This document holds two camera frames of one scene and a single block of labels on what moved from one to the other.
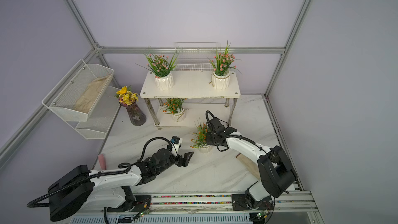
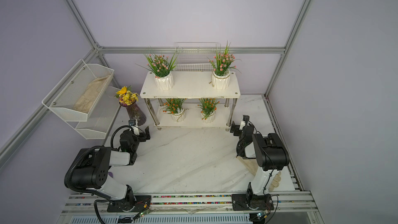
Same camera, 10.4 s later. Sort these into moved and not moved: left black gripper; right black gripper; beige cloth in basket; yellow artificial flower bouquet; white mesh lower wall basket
Moved: left black gripper; right black gripper
Not moved: beige cloth in basket; yellow artificial flower bouquet; white mesh lower wall basket
